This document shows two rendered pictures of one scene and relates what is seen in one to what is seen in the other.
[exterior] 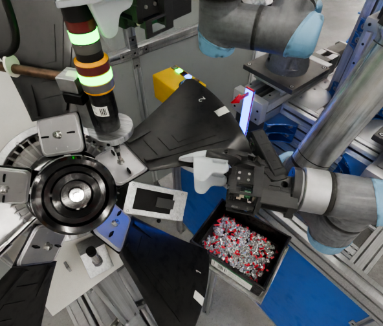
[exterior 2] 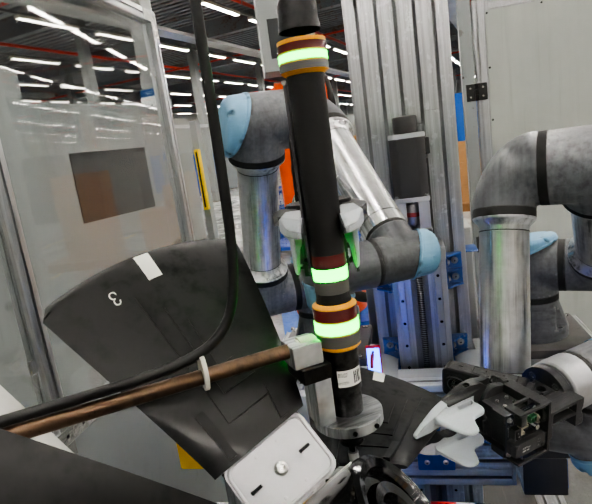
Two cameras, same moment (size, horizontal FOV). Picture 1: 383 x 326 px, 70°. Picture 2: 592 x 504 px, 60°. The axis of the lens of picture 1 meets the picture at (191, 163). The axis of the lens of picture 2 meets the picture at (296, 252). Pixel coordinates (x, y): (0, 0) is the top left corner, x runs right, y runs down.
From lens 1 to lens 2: 0.44 m
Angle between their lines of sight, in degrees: 48
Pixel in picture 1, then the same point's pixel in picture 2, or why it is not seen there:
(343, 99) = (500, 288)
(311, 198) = (579, 380)
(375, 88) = (519, 263)
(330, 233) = not seen: outside the picture
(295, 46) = (427, 260)
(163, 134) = not seen: hidden behind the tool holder
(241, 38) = (371, 273)
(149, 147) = (367, 447)
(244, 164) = (493, 388)
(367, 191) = not seen: outside the picture
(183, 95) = not seen: hidden behind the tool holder
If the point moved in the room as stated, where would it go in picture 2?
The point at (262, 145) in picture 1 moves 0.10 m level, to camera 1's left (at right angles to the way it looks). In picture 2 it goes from (473, 371) to (429, 400)
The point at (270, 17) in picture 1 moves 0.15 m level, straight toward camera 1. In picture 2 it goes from (388, 244) to (456, 258)
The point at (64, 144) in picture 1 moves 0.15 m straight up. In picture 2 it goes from (298, 478) to (275, 323)
